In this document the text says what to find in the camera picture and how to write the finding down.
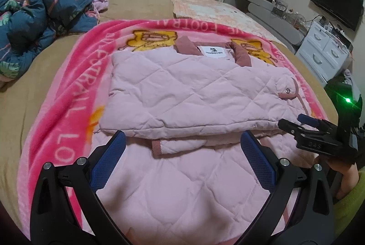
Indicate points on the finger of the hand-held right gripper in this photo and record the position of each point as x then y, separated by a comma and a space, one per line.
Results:
290, 128
309, 120

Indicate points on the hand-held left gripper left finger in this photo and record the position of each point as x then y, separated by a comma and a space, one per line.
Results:
109, 159

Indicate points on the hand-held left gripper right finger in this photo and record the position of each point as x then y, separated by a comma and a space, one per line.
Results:
258, 161

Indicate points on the pink quilted jacket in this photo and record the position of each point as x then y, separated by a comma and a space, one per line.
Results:
185, 85

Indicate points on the person's right forearm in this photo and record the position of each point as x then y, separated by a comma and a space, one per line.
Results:
352, 210

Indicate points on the person's right hand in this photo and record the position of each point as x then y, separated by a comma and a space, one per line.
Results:
348, 176

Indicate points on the white drawer cabinet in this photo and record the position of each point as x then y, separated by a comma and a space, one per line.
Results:
322, 45

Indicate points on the pink printed blanket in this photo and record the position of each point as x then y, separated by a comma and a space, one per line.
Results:
71, 91

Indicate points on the grey dressing table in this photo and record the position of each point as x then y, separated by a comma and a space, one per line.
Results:
273, 20

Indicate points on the clutter of small gadgets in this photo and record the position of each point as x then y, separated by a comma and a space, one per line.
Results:
278, 7

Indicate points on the black television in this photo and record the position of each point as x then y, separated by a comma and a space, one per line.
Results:
336, 2

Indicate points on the pale pink floral blanket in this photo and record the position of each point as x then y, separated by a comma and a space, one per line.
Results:
216, 10

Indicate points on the light purple cloth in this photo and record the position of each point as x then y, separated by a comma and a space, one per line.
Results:
100, 4

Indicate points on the bed with tan sheet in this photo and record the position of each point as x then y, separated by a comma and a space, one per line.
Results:
134, 5

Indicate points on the blue floral comforter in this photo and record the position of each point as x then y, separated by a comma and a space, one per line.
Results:
28, 20

